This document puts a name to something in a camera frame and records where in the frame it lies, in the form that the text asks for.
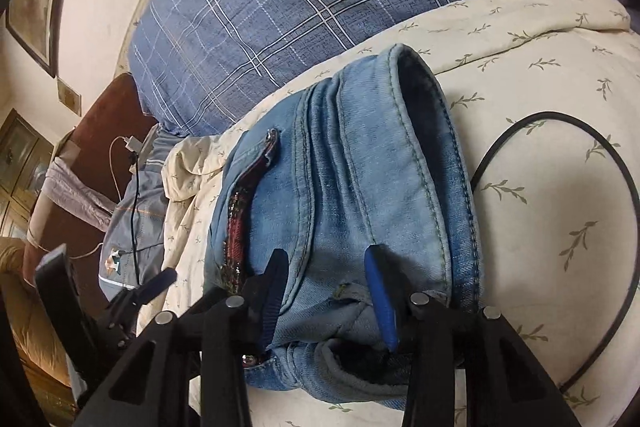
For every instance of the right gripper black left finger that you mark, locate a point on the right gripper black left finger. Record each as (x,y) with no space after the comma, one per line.
(187,370)

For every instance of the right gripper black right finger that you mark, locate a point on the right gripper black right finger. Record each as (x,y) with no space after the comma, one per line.
(505,385)

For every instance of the blue denim jeans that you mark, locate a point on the blue denim jeans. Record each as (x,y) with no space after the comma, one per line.
(367,157)

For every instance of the grey star-print pillow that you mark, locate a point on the grey star-print pillow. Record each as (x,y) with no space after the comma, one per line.
(133,248)

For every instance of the grey hanging cloth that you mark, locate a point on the grey hanging cloth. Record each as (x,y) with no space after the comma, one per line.
(68,192)

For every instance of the cream leaf-print bed sheet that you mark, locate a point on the cream leaf-print bed sheet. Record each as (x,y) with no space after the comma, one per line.
(557,222)

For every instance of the wooden cabinet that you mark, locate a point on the wooden cabinet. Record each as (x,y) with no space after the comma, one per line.
(25,157)

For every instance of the brown headboard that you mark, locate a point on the brown headboard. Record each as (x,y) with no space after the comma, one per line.
(117,109)

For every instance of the white charger with cable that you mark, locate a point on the white charger with cable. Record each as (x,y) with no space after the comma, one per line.
(103,163)

